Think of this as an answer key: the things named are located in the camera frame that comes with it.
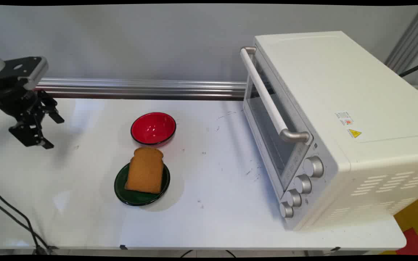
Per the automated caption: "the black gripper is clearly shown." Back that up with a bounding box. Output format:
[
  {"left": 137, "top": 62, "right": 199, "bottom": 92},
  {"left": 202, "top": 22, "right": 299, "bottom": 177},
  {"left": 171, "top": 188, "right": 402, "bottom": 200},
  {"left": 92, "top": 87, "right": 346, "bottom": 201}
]
[{"left": 0, "top": 78, "right": 65, "bottom": 150}]

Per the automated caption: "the slanted aluminium frame post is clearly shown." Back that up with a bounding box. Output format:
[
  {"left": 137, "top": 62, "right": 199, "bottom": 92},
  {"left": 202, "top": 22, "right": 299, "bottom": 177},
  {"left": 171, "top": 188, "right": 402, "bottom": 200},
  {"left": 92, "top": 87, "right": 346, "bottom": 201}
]
[{"left": 384, "top": 5, "right": 418, "bottom": 75}]

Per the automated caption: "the large silver oven knob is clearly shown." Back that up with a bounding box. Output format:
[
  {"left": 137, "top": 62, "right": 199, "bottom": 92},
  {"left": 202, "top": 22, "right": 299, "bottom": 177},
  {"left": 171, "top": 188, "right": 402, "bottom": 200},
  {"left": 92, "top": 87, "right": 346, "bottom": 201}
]
[{"left": 303, "top": 156, "right": 324, "bottom": 178}]

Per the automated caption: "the white label sticker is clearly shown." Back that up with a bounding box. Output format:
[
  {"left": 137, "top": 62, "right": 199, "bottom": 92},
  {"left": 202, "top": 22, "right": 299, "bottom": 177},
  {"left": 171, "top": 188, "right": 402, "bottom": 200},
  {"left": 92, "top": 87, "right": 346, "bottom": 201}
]
[{"left": 335, "top": 111, "right": 354, "bottom": 126}]

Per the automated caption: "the white toaster oven body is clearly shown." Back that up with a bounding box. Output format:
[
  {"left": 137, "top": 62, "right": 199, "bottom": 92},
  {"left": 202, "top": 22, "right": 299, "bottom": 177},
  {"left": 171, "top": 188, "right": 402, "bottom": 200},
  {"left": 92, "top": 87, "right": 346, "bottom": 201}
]
[{"left": 247, "top": 31, "right": 418, "bottom": 231}]

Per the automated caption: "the horizontal aluminium rail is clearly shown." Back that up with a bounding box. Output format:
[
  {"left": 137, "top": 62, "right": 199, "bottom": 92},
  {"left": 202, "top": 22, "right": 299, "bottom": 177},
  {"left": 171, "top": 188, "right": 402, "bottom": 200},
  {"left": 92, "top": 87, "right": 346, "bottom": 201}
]
[{"left": 35, "top": 77, "right": 418, "bottom": 101}]

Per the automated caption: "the red bowl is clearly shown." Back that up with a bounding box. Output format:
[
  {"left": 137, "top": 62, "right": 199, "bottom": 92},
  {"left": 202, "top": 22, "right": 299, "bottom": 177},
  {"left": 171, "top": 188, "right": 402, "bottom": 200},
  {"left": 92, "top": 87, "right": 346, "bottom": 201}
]
[{"left": 130, "top": 112, "right": 177, "bottom": 147}]

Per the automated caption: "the black cable by frame post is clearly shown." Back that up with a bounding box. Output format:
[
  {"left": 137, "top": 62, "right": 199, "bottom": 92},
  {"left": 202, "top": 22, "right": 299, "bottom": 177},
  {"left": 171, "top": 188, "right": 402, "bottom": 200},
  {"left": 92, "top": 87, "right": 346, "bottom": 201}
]
[{"left": 399, "top": 59, "right": 418, "bottom": 78}]

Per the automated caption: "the brown toast bread slice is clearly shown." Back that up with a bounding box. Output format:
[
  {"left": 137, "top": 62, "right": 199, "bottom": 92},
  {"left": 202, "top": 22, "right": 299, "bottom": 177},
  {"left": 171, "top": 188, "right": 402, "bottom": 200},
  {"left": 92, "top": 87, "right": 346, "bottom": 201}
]
[{"left": 124, "top": 147, "right": 164, "bottom": 194}]

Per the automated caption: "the white oven door with handle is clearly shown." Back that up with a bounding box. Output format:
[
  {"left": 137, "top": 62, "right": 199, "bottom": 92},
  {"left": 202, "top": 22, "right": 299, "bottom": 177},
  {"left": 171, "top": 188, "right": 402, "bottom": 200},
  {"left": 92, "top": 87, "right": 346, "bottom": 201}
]
[{"left": 240, "top": 46, "right": 313, "bottom": 203}]

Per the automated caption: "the small silver oven knob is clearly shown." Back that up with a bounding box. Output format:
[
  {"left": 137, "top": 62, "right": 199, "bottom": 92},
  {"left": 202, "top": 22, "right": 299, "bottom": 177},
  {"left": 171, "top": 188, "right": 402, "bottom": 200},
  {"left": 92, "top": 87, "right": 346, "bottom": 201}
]
[{"left": 279, "top": 202, "right": 294, "bottom": 219}]

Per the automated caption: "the dark green plate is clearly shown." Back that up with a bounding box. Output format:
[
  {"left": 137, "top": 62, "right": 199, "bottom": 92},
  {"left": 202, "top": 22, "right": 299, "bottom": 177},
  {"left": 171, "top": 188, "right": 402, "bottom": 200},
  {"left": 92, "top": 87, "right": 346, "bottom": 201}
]
[{"left": 114, "top": 162, "right": 171, "bottom": 207}]

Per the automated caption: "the black cable loop under table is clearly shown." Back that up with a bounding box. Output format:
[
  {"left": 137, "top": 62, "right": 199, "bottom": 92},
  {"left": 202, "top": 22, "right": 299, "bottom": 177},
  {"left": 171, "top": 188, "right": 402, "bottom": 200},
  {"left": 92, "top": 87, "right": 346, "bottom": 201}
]
[{"left": 180, "top": 249, "right": 237, "bottom": 258}]

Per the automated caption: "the black cable with silver connector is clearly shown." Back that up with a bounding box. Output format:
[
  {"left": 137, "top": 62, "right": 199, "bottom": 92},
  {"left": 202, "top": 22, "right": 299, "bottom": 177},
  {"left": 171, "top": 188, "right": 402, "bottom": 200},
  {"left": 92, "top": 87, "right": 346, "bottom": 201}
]
[{"left": 0, "top": 198, "right": 52, "bottom": 251}]

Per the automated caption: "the black wrist camera mount plate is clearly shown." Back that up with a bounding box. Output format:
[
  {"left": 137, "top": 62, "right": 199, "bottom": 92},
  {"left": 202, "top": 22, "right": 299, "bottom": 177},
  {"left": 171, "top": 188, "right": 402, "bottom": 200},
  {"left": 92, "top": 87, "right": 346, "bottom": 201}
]
[{"left": 1, "top": 56, "right": 49, "bottom": 90}]

